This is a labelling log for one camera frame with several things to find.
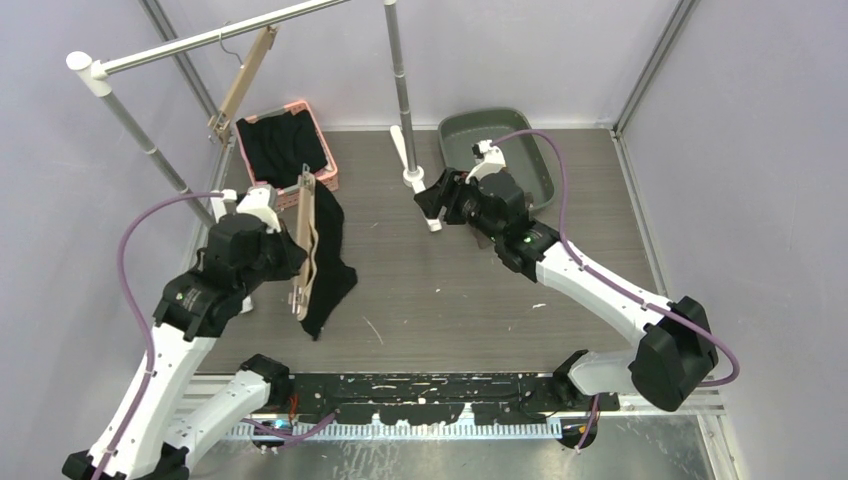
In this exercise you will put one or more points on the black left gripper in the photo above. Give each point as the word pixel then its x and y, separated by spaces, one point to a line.
pixel 288 249

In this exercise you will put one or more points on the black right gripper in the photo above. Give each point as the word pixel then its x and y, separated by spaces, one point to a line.
pixel 448 191

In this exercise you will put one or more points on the beige clip hanger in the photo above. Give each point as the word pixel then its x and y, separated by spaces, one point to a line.
pixel 307 238
pixel 220 122

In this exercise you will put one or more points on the black underwear with beige waistband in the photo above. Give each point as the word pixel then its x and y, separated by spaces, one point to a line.
pixel 334 279

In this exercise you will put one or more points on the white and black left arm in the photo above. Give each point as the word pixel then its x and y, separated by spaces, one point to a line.
pixel 143 440

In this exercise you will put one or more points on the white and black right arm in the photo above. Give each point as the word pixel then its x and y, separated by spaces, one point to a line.
pixel 668 357

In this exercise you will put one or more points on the grey-brown underwear with beige waistband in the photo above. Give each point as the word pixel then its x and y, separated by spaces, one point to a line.
pixel 486 234

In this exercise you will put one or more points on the beige clip hanger on rack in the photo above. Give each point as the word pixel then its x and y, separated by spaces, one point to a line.
pixel 220 122

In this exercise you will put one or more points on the grey-green plastic tub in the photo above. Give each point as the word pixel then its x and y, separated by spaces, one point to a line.
pixel 523 156

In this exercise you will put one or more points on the pink perforated plastic basket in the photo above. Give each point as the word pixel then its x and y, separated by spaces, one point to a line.
pixel 288 197

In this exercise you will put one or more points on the black clothes in basket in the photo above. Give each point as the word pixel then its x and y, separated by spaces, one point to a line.
pixel 277 147

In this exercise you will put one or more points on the white and metal clothes rack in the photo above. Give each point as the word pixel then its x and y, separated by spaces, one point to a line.
pixel 95 74

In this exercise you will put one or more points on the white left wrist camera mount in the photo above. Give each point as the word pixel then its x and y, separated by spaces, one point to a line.
pixel 259 201

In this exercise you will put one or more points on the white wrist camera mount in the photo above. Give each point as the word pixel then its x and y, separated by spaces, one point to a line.
pixel 489 159
pixel 259 201

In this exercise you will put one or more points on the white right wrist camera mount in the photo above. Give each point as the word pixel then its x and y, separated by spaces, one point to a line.
pixel 489 159

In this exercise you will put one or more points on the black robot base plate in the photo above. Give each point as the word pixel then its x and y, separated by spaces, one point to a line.
pixel 429 398

